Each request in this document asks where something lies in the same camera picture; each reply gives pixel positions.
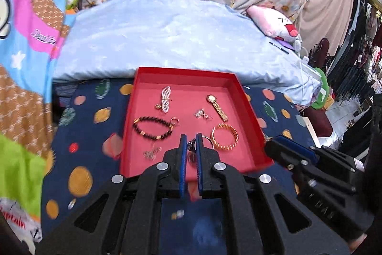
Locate cartoon printed blanket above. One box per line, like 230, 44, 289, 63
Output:
0, 0, 81, 244

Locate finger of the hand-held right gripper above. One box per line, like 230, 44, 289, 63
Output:
265, 140, 311, 169
275, 136, 318, 161

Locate white charger cable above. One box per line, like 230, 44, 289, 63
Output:
294, 40, 311, 64

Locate light blue pillow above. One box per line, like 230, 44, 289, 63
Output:
54, 0, 321, 103

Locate pink plush toy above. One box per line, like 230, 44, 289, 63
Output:
246, 4, 302, 43

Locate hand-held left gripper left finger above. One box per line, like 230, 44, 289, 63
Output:
34, 134, 188, 255

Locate silver earrings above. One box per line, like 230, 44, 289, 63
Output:
143, 147, 163, 160
194, 108, 213, 121

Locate dark bead bracelet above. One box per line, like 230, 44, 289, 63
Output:
132, 116, 175, 142

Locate gold bangle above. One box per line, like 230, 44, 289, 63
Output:
211, 123, 239, 151

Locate dark wooden post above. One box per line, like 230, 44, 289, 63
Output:
307, 38, 330, 67

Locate navy planet print cloth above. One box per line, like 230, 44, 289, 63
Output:
40, 79, 314, 255

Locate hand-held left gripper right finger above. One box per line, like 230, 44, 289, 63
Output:
195, 133, 350, 255

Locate rack of hanging clothes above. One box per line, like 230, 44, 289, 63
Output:
328, 0, 382, 100

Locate gold wristwatch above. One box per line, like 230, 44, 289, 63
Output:
207, 94, 230, 122

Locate silver key ring charm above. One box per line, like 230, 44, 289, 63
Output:
186, 136, 214, 166

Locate red jewelry tray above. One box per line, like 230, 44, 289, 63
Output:
119, 67, 274, 179

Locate white pearl bracelet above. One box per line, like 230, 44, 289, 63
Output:
154, 86, 173, 111

